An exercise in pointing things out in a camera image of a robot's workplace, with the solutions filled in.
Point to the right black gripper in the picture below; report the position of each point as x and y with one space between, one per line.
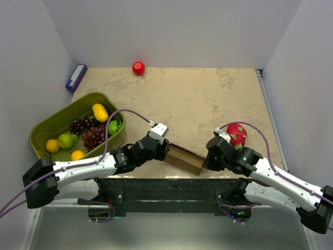
208 164

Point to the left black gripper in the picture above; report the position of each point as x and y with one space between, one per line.
162 150

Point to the brown cardboard box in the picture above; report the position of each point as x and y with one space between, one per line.
184 159

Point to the olive green plastic bin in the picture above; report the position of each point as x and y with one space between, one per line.
59 123

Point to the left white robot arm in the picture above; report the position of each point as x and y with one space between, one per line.
43 181

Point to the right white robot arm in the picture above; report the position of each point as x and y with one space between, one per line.
262 183

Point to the purple rectangular box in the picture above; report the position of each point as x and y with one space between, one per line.
76 78

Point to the red dragon fruit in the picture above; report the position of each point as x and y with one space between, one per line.
238 135

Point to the green striped toy fruit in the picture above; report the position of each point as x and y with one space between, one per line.
114 126

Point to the red grape bunch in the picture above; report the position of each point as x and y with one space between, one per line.
94 137

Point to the yellow mango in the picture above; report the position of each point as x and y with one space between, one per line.
100 113

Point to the orange fruit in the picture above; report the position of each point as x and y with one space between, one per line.
52 146
77 155

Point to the purple grape bunch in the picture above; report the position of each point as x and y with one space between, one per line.
82 125

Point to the red apple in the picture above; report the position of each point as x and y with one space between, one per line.
138 68

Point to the green pear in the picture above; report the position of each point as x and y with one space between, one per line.
67 140

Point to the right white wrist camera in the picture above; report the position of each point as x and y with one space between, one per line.
222 134

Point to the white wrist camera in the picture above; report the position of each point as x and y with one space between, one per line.
222 134
158 132

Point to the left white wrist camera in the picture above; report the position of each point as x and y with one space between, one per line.
158 132

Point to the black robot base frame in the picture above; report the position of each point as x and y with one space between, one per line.
201 196

